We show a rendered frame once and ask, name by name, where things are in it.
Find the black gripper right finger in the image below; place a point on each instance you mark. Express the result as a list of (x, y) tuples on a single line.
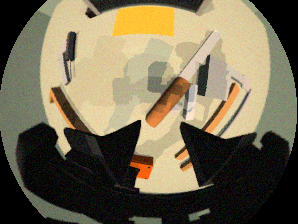
[(209, 153)]

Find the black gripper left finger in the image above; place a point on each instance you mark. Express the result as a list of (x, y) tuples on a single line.
[(115, 150)]

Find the beige cabinet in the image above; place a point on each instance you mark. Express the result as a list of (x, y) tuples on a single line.
[(144, 20)]

